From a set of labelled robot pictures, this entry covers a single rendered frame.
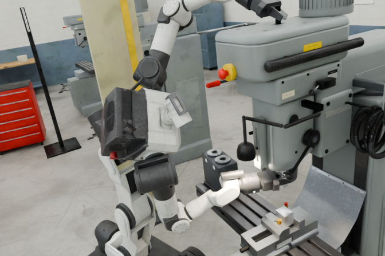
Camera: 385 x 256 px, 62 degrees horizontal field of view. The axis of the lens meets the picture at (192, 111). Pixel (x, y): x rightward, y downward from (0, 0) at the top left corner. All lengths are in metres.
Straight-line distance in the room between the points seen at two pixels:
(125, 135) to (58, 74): 8.97
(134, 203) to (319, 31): 1.13
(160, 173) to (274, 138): 0.45
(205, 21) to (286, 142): 7.34
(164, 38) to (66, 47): 8.72
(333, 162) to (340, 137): 0.33
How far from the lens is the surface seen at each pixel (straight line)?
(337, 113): 1.39
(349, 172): 1.72
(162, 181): 1.18
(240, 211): 1.78
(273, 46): 1.05
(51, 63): 10.01
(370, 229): 1.84
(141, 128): 1.19
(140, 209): 1.69
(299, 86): 1.18
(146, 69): 1.29
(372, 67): 1.52
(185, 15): 1.41
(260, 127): 1.24
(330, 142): 1.41
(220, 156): 1.87
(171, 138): 1.24
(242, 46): 1.05
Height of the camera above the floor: 2.03
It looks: 20 degrees down
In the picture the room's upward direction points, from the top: 7 degrees counter-clockwise
